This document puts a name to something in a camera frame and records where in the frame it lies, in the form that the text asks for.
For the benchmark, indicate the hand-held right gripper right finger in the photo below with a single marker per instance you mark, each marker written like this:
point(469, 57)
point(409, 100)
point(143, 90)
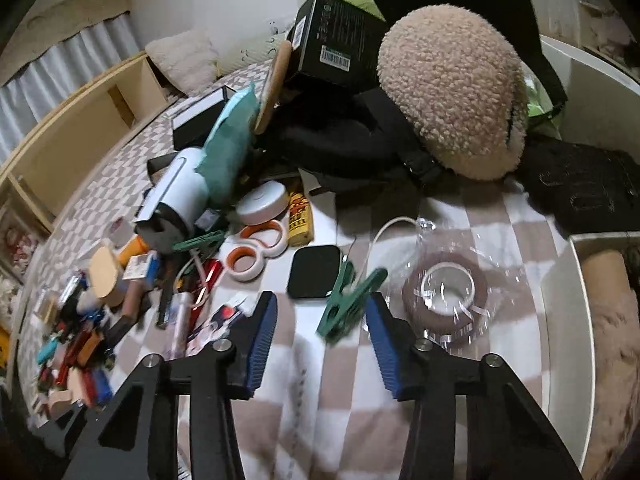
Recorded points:
point(385, 350)

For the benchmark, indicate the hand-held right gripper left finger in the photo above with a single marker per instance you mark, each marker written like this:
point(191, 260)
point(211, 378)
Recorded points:
point(262, 340)

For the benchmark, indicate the brown tape roll clear wrap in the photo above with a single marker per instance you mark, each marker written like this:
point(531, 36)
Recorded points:
point(415, 300)

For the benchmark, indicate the green plastic clothespin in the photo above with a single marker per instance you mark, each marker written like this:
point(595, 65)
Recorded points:
point(200, 242)
point(345, 305)

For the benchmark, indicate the white storage container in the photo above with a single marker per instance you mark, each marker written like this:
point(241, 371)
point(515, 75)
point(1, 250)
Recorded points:
point(560, 335)

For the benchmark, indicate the yellow glue tube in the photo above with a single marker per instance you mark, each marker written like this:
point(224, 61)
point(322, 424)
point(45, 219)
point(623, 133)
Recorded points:
point(300, 220)

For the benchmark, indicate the round white tin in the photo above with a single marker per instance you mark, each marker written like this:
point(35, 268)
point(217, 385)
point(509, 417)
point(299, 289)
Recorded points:
point(260, 202)

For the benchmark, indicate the orange bottle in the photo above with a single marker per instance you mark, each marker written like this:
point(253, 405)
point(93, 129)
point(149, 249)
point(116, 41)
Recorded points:
point(136, 249)

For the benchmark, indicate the rounded wooden block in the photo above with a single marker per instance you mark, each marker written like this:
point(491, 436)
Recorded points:
point(105, 275)

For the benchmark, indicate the white handheld device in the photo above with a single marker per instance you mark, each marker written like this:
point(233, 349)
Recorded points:
point(172, 195)

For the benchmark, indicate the pile of small colourful things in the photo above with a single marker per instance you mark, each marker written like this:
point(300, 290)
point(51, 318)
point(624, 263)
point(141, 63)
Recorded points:
point(80, 350)

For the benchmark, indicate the black fabric bag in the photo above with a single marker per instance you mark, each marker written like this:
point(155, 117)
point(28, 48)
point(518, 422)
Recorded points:
point(340, 145)

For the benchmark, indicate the flat black box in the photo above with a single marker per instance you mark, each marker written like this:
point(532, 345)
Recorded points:
point(195, 125)

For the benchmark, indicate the brown knitted scarf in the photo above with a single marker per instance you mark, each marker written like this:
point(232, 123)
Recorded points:
point(605, 275)

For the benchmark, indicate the round cork coaster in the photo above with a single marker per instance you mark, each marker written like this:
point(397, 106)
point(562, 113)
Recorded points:
point(272, 90)

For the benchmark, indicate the black embroidered garment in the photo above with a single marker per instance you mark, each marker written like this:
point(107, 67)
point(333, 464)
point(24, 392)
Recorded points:
point(575, 185)

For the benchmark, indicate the beige fleece hat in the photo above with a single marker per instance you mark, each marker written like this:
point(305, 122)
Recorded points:
point(450, 90)

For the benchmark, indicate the wooden bedside shelf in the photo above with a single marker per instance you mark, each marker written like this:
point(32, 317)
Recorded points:
point(75, 135)

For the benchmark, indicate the cream ribbed pillow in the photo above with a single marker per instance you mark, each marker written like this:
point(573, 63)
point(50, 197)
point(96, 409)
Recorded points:
point(182, 60)

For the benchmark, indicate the black cardboard box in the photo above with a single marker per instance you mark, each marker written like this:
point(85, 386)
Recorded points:
point(345, 35)

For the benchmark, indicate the white rectangular box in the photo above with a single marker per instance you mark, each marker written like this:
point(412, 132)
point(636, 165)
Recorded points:
point(580, 90)

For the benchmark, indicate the grey curtain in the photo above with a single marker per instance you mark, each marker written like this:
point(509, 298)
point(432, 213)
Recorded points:
point(65, 65)

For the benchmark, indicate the beige curtain pelmet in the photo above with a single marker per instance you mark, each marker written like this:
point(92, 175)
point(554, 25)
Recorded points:
point(75, 10)

